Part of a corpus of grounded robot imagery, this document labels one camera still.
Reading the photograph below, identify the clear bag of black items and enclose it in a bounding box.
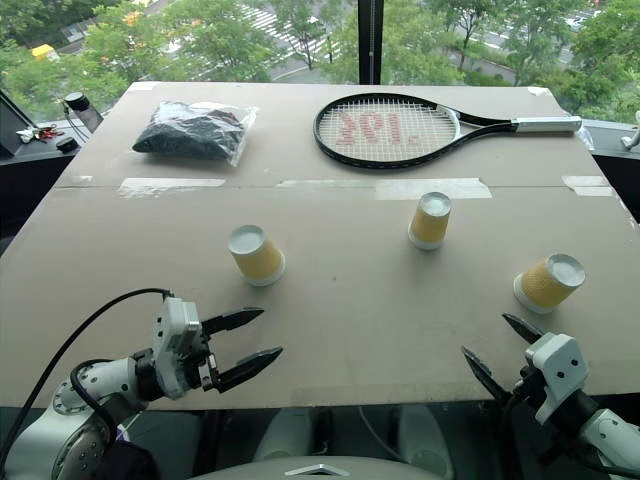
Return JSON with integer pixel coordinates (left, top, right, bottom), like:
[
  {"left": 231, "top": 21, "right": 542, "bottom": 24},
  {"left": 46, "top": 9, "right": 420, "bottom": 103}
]
[{"left": 130, "top": 100, "right": 259, "bottom": 169}]

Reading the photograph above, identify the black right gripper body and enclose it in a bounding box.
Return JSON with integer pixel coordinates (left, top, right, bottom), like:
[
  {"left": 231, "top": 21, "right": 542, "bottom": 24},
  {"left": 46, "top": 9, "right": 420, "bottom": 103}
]
[{"left": 509, "top": 366, "right": 550, "bottom": 417}]

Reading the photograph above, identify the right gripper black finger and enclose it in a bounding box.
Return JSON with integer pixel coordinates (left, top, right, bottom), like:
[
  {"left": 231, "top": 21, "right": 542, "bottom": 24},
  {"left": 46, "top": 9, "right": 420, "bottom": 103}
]
[
  {"left": 460, "top": 345, "right": 515, "bottom": 403},
  {"left": 501, "top": 312, "right": 547, "bottom": 346}
]

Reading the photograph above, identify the black round knob device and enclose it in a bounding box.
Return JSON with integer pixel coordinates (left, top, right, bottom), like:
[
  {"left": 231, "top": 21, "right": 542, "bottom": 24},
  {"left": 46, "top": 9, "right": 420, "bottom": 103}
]
[{"left": 62, "top": 91, "right": 104, "bottom": 134}]

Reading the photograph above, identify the yellow ribbed paper cup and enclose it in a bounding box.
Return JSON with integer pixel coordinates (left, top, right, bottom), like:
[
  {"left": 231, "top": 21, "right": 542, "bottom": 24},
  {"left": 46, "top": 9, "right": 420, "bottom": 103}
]
[
  {"left": 407, "top": 191, "right": 453, "bottom": 252},
  {"left": 512, "top": 253, "right": 587, "bottom": 316},
  {"left": 226, "top": 224, "right": 287, "bottom": 288}
]

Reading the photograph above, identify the brown cardboard table cover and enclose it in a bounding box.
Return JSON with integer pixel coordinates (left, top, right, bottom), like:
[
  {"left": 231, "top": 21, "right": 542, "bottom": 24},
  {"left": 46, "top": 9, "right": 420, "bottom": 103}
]
[{"left": 0, "top": 80, "right": 640, "bottom": 413}]

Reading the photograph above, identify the black slanted console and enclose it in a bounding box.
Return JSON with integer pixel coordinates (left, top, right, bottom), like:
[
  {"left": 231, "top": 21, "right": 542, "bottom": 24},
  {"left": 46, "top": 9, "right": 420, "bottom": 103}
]
[{"left": 0, "top": 89, "right": 32, "bottom": 160}]

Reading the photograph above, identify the black window frame post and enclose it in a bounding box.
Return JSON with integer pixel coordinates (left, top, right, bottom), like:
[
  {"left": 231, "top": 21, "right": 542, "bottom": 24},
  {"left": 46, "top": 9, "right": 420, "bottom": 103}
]
[{"left": 357, "top": 0, "right": 386, "bottom": 86}]

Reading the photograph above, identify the bunch of keys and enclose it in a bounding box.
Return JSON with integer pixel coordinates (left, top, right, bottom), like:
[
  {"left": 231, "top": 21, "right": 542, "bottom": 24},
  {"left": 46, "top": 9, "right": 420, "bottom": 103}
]
[{"left": 16, "top": 125, "right": 65, "bottom": 145}]

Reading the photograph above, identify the grey rounded robot leg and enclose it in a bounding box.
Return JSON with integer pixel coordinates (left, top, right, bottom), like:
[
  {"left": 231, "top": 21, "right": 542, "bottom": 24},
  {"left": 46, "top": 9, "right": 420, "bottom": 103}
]
[
  {"left": 396, "top": 404, "right": 457, "bottom": 477},
  {"left": 251, "top": 406, "right": 322, "bottom": 464}
]

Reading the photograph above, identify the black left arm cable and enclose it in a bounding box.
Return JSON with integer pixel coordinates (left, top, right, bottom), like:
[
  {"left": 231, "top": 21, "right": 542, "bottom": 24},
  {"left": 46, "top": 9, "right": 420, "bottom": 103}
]
[{"left": 0, "top": 287, "right": 176, "bottom": 451}]

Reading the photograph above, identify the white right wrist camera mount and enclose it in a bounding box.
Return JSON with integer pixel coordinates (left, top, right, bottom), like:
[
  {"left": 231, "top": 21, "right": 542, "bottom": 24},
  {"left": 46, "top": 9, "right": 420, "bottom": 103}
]
[{"left": 523, "top": 332, "right": 592, "bottom": 427}]

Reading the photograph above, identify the dark purple cloth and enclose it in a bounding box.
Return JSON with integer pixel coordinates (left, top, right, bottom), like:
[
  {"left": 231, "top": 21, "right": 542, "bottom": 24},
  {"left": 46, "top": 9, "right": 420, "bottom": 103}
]
[{"left": 93, "top": 438, "right": 160, "bottom": 480}]

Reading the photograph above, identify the long clear tape strip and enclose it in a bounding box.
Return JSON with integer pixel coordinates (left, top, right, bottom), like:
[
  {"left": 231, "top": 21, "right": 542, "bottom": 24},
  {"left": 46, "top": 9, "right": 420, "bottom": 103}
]
[{"left": 276, "top": 176, "right": 495, "bottom": 202}]

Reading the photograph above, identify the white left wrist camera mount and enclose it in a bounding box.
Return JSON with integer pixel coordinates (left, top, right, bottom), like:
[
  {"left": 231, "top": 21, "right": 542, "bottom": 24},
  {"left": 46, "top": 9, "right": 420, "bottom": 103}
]
[{"left": 151, "top": 296, "right": 212, "bottom": 400}]

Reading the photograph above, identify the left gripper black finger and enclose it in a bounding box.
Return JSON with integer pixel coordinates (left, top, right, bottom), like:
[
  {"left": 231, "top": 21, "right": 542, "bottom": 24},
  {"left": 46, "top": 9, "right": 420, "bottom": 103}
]
[
  {"left": 217, "top": 345, "right": 285, "bottom": 394},
  {"left": 200, "top": 307, "right": 266, "bottom": 336}
]

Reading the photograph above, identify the short clear tape strip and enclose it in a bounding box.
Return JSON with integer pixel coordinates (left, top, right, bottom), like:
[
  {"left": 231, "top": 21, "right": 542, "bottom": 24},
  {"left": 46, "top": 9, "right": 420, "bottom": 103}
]
[{"left": 560, "top": 174, "right": 615, "bottom": 198}]

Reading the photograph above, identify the black and white tennis racket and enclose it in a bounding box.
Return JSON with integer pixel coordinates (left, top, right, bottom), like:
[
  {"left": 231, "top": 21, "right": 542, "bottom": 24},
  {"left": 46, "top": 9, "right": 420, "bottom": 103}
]
[{"left": 312, "top": 92, "right": 584, "bottom": 173}]

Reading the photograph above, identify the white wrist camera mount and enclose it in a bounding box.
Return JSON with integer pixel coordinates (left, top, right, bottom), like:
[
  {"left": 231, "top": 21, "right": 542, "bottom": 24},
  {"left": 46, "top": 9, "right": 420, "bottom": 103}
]
[
  {"left": 151, "top": 296, "right": 212, "bottom": 400},
  {"left": 523, "top": 332, "right": 592, "bottom": 427}
]

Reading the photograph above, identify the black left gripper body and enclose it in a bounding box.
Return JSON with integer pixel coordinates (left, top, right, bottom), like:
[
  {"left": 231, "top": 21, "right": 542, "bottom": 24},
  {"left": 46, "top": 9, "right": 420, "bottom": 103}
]
[{"left": 188, "top": 324, "right": 224, "bottom": 394}]

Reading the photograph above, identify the wide clear tape strip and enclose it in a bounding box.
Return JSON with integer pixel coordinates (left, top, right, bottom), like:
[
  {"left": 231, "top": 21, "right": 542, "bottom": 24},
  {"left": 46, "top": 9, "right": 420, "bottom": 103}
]
[{"left": 118, "top": 177, "right": 228, "bottom": 199}]

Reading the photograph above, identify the silver robot torso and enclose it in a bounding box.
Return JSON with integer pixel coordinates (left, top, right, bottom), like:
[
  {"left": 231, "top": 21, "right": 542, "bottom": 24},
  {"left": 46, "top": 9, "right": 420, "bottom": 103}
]
[{"left": 192, "top": 451, "right": 454, "bottom": 480}]

